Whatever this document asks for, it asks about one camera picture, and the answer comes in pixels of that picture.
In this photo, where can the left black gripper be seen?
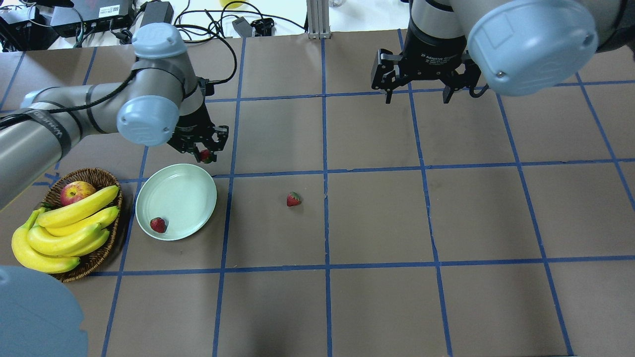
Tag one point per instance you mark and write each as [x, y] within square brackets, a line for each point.
[190, 130]

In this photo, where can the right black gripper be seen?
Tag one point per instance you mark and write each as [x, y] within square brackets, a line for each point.
[430, 55]

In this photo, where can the greenish red strawberry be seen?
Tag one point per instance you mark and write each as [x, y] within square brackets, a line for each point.
[206, 156]

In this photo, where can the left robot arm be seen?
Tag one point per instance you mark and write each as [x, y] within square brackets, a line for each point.
[161, 101]

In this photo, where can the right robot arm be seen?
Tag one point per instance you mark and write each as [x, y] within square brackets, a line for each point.
[518, 47]

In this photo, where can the light green plate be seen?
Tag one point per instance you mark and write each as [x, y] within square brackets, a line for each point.
[184, 195]

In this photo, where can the wicker basket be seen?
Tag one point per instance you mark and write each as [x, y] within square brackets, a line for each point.
[99, 178]

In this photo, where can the red apple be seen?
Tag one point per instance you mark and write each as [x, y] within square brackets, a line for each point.
[76, 191]

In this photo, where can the black power adapter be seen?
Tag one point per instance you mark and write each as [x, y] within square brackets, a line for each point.
[155, 11]

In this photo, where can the yellow banana bunch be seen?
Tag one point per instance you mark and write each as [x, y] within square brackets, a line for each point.
[52, 241]

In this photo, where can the aluminium frame post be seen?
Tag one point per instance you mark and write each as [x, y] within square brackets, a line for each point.
[318, 19]

